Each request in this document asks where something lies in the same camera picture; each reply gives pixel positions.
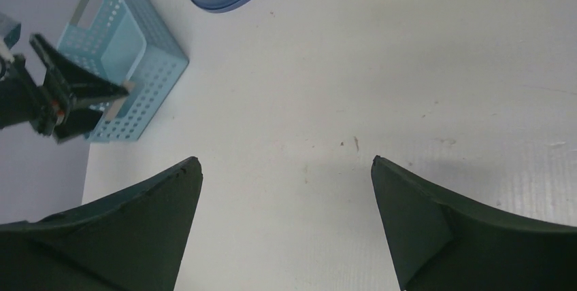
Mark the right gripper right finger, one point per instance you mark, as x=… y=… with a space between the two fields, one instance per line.
x=442 y=240

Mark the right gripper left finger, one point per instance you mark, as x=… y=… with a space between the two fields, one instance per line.
x=133 y=239

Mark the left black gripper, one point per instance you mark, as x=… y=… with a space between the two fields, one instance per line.
x=66 y=85

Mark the light blue plastic basket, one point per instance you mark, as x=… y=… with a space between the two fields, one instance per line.
x=125 y=42

